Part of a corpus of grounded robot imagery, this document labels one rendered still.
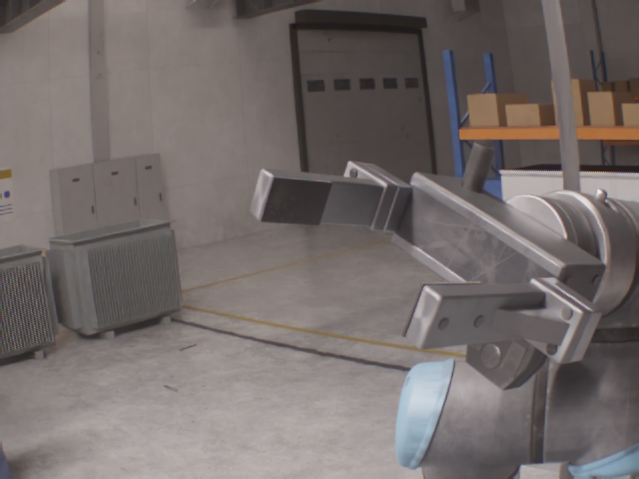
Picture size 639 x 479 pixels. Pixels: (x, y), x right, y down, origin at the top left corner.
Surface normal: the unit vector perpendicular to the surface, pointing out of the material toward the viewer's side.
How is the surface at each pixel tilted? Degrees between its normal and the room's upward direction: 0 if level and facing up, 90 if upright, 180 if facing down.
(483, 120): 90
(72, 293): 90
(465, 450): 104
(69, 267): 90
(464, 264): 79
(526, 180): 90
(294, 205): 111
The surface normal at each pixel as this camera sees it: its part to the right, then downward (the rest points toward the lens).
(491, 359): -0.78, -0.04
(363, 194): 0.56, 0.42
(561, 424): -0.31, 0.02
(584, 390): -0.28, -0.53
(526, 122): -0.67, 0.17
